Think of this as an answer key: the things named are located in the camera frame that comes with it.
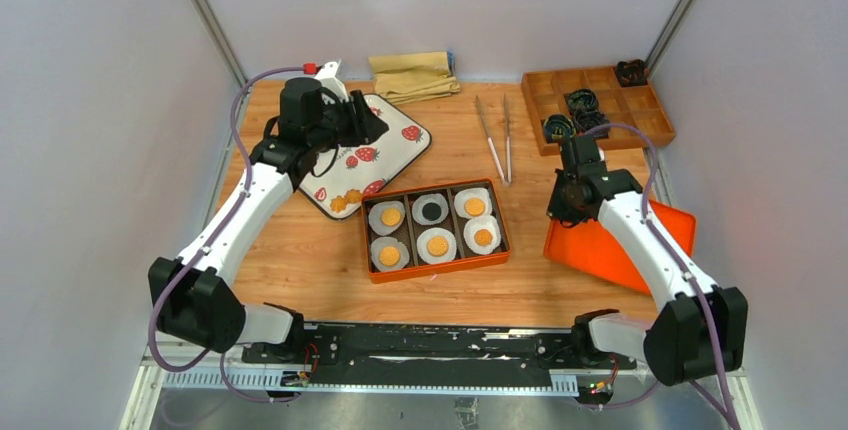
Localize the white strawberry tray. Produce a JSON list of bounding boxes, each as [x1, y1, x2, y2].
[[299, 94, 432, 221]]

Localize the orange box lid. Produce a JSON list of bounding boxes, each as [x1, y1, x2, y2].
[[543, 200, 697, 295]]

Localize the dark rolled item in corner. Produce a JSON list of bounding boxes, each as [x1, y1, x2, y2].
[[614, 59, 649, 88]]

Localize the white paper cup front right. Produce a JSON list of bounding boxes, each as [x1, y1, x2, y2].
[[463, 215, 502, 255]]

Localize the metal tongs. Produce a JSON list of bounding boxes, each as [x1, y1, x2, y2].
[[473, 93, 515, 188]]

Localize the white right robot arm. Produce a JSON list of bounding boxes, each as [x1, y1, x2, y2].
[[543, 134, 748, 386]]

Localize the white paper cup front left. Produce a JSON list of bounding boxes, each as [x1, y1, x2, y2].
[[370, 236, 411, 272]]

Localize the wooden compartment organizer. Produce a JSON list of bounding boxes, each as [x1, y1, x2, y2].
[[521, 66, 676, 156]]

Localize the round yellow cookie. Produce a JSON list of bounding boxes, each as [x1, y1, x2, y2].
[[378, 246, 402, 267], [463, 197, 487, 218], [380, 207, 403, 227], [426, 235, 450, 257]]

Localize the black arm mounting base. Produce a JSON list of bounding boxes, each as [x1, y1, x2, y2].
[[240, 322, 636, 391]]

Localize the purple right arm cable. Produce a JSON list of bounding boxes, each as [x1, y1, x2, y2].
[[579, 123, 743, 430]]

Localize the white paper cup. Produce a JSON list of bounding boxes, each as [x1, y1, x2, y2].
[[368, 201, 406, 236], [370, 236, 411, 272], [463, 215, 502, 255], [411, 193, 449, 226], [416, 228, 458, 265], [454, 187, 492, 219]]

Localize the white paper cup back middle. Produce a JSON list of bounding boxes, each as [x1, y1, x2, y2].
[[411, 193, 449, 226]]

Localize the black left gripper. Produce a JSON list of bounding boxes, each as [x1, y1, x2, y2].
[[308, 90, 389, 152]]

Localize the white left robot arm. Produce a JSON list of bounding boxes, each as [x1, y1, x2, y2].
[[148, 77, 388, 363]]

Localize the black sandwich cookie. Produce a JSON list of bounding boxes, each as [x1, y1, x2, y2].
[[421, 202, 442, 223]]

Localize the white paper cup back right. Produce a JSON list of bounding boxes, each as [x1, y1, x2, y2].
[[454, 187, 492, 219]]

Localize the white paper cup back left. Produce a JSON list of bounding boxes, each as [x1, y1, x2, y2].
[[368, 201, 406, 236]]

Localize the orange compartment cookie box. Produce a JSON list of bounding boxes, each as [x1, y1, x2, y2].
[[362, 179, 512, 284]]

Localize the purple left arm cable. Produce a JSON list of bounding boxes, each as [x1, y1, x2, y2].
[[146, 66, 309, 406]]

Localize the folded yellow cloth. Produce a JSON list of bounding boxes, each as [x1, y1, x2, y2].
[[368, 51, 461, 105]]

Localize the white paper cup front middle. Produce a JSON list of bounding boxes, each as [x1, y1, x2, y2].
[[416, 228, 458, 265]]

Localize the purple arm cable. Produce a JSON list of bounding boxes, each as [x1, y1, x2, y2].
[[146, 66, 309, 406], [579, 123, 743, 430]]

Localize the swirl yellow cookie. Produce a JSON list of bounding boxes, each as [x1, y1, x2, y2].
[[473, 228, 494, 247]]

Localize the flower yellow cookie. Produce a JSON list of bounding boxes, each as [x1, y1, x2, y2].
[[330, 195, 348, 213], [345, 189, 363, 205]]

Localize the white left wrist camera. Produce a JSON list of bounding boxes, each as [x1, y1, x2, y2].
[[302, 60, 350, 102]]

